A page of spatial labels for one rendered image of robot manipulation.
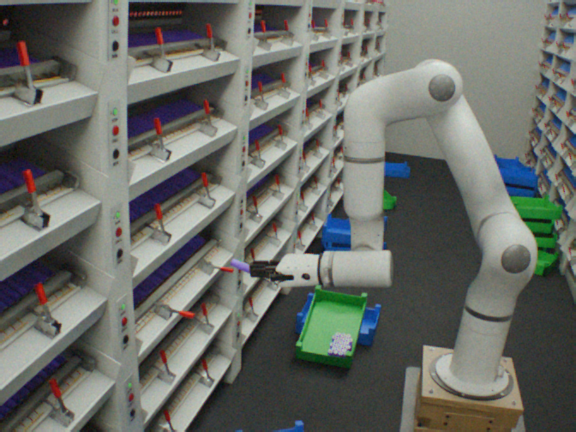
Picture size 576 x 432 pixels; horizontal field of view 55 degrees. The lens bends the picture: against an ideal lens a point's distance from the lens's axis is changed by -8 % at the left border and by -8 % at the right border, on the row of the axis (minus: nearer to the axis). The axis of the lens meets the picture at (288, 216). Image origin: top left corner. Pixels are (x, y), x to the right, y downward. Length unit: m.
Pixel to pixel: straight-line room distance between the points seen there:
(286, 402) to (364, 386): 0.29
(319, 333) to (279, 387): 0.32
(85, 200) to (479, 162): 0.79
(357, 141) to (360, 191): 0.11
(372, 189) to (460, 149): 0.21
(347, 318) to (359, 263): 0.97
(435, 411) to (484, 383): 0.14
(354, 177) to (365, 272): 0.22
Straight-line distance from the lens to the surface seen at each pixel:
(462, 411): 1.45
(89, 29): 1.03
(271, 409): 1.94
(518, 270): 1.29
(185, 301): 1.53
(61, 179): 1.07
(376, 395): 2.05
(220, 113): 1.67
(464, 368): 1.47
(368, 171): 1.27
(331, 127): 3.06
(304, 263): 1.38
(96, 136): 1.04
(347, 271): 1.34
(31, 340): 1.02
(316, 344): 2.22
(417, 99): 1.19
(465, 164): 1.28
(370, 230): 1.42
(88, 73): 1.03
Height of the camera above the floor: 1.22
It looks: 20 degrees down
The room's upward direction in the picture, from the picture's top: 4 degrees clockwise
